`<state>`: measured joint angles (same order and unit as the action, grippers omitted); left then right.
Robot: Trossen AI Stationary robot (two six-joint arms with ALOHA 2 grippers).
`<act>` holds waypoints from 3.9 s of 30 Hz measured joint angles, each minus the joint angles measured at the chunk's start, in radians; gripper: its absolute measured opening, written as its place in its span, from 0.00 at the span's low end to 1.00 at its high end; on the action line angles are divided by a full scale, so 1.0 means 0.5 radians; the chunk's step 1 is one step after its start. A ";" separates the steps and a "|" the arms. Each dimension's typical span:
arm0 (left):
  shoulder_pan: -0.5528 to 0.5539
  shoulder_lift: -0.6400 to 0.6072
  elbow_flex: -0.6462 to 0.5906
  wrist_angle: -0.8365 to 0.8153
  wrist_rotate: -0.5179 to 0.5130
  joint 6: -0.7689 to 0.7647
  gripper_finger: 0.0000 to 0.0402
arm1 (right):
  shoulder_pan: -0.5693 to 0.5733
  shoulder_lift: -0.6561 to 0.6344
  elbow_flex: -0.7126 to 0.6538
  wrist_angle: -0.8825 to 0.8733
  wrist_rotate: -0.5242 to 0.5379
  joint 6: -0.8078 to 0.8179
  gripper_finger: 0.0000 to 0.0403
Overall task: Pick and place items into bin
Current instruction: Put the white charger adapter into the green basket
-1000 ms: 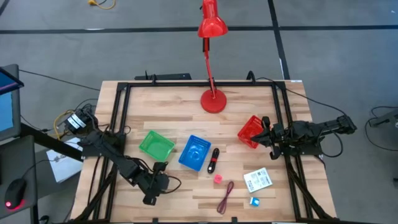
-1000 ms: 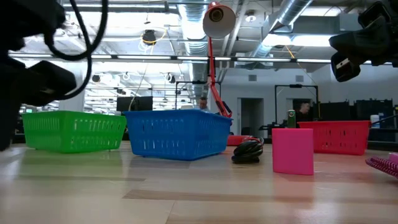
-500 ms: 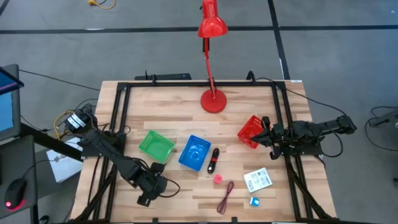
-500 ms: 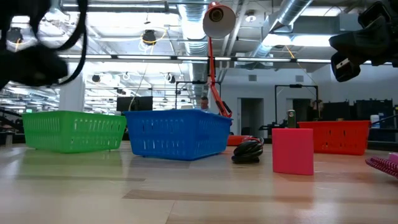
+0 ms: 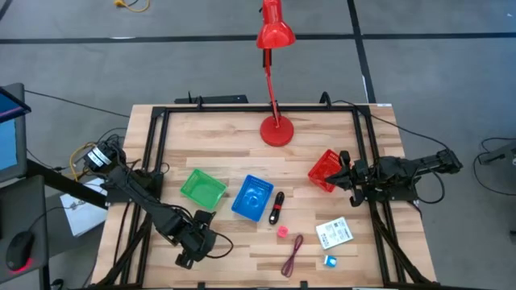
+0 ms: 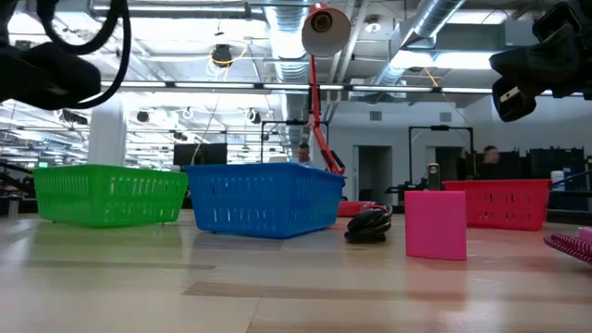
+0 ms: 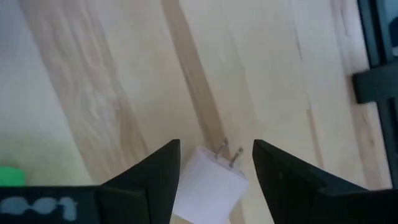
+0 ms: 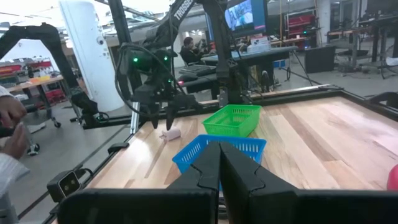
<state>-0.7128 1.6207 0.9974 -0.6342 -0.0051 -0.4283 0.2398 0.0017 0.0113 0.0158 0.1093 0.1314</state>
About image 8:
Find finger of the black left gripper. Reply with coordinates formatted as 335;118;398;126
149;103;161;129
166;104;181;131

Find large display screen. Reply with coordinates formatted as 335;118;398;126
223;0;269;37

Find green plastic basket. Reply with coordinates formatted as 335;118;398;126
201;104;262;138

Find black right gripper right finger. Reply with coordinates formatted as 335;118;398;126
220;142;398;224

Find person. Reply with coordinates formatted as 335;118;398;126
0;85;30;224
180;36;216;65

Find red desk lamp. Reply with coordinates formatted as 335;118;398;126
386;164;398;191

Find black computer case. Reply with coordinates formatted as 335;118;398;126
303;45;336;74

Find white pillar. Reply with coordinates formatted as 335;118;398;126
58;0;126;113

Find blue plastic basket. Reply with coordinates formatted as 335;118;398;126
172;134;267;175

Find black keyboard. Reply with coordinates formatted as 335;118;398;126
178;64;216;77

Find white printed box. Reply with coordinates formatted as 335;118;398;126
247;35;272;54

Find black aluminium table frame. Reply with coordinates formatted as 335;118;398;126
17;0;398;224

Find red storage shelf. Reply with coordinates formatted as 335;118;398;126
285;14;318;35

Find wooden workbench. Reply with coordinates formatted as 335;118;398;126
0;57;67;103

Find small black camera box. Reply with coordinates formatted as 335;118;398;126
46;170;82;203

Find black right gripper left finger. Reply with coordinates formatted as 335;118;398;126
57;141;221;224

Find grey office desk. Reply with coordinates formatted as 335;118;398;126
201;45;300;78

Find white wall charger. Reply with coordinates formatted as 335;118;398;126
160;127;182;142

